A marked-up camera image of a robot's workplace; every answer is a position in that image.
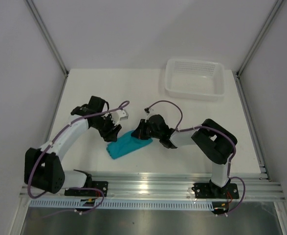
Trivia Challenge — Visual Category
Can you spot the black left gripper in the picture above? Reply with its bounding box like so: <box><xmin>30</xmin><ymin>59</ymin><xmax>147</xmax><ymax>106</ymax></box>
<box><xmin>91</xmin><ymin>113</ymin><xmax>122</xmax><ymax>142</ymax></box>

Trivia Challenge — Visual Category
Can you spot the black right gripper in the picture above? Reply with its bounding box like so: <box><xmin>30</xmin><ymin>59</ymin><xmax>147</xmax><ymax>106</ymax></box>
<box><xmin>132</xmin><ymin>119</ymin><xmax>161</xmax><ymax>140</ymax></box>

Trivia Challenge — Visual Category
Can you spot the teal t shirt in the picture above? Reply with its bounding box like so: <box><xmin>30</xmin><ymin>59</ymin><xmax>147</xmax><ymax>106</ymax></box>
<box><xmin>106</xmin><ymin>131</ymin><xmax>153</xmax><ymax>160</ymax></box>

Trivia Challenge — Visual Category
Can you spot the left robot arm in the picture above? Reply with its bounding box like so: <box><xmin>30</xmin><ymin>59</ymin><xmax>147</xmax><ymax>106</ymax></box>
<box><xmin>24</xmin><ymin>96</ymin><xmax>130</xmax><ymax>199</ymax></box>

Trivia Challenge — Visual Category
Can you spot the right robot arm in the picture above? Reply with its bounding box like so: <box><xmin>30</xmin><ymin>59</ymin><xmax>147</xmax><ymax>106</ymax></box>
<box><xmin>131</xmin><ymin>115</ymin><xmax>238</xmax><ymax>198</ymax></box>

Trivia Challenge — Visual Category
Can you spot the white perforated plastic basket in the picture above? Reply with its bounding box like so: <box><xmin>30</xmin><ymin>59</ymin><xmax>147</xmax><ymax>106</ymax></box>
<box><xmin>164</xmin><ymin>58</ymin><xmax>225</xmax><ymax>102</ymax></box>

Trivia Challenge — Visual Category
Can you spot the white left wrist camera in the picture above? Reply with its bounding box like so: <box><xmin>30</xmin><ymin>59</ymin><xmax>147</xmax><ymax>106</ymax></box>
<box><xmin>111</xmin><ymin>109</ymin><xmax>129</xmax><ymax>124</ymax></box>

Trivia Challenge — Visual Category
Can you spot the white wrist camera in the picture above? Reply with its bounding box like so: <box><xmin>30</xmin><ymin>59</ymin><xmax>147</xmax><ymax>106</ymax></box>
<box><xmin>111</xmin><ymin>109</ymin><xmax>129</xmax><ymax>124</ymax></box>
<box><xmin>144</xmin><ymin>107</ymin><xmax>151</xmax><ymax>120</ymax></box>

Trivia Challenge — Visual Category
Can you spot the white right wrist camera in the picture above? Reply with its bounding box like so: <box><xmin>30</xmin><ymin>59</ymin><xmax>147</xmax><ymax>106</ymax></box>
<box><xmin>144</xmin><ymin>107</ymin><xmax>151</xmax><ymax>120</ymax></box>

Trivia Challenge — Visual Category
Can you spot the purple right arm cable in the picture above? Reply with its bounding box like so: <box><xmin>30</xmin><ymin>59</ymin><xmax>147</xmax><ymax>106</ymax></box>
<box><xmin>144</xmin><ymin>100</ymin><xmax>248</xmax><ymax>217</ymax></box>

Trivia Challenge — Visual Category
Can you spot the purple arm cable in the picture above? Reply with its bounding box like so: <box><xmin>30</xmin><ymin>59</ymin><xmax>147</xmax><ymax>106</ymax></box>
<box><xmin>144</xmin><ymin>100</ymin><xmax>248</xmax><ymax>217</ymax></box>
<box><xmin>27</xmin><ymin>100</ymin><xmax>131</xmax><ymax>217</ymax></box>

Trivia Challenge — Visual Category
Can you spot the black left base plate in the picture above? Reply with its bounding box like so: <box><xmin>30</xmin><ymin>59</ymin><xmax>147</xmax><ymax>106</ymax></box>
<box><xmin>65</xmin><ymin>181</ymin><xmax>109</xmax><ymax>197</ymax></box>

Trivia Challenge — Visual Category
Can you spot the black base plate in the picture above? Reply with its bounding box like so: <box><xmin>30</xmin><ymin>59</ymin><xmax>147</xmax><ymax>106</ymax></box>
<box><xmin>65</xmin><ymin>181</ymin><xmax>109</xmax><ymax>197</ymax></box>
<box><xmin>191</xmin><ymin>182</ymin><xmax>239</xmax><ymax>199</ymax></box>

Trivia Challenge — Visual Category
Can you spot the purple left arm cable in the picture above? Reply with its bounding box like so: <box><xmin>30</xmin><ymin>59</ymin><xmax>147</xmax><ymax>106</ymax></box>
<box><xmin>27</xmin><ymin>100</ymin><xmax>131</xmax><ymax>217</ymax></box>

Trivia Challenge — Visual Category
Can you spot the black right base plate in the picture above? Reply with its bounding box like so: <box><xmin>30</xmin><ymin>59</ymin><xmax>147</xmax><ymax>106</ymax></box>
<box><xmin>191</xmin><ymin>182</ymin><xmax>239</xmax><ymax>199</ymax></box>

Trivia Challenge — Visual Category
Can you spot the white slotted cable duct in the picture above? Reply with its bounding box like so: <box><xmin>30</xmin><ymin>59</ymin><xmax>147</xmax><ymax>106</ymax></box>
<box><xmin>29</xmin><ymin>198</ymin><xmax>214</xmax><ymax>211</ymax></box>

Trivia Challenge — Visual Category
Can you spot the right aluminium frame post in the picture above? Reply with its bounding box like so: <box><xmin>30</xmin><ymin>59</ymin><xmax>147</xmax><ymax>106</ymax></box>
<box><xmin>236</xmin><ymin>0</ymin><xmax>287</xmax><ymax>75</ymax></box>

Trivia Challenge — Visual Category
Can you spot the aluminium frame post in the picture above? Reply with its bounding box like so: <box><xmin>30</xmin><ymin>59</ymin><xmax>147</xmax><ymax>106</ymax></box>
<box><xmin>24</xmin><ymin>0</ymin><xmax>69</xmax><ymax>76</ymax></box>
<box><xmin>236</xmin><ymin>0</ymin><xmax>287</xmax><ymax>75</ymax></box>

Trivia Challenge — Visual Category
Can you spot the aluminium rail beam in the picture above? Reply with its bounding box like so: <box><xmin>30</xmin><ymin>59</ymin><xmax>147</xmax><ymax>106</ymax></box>
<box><xmin>19</xmin><ymin>171</ymin><xmax>286</xmax><ymax>202</ymax></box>

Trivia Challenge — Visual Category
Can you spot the left aluminium frame post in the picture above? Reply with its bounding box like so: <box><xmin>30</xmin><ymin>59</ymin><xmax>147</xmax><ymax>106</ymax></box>
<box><xmin>24</xmin><ymin>0</ymin><xmax>69</xmax><ymax>76</ymax></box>

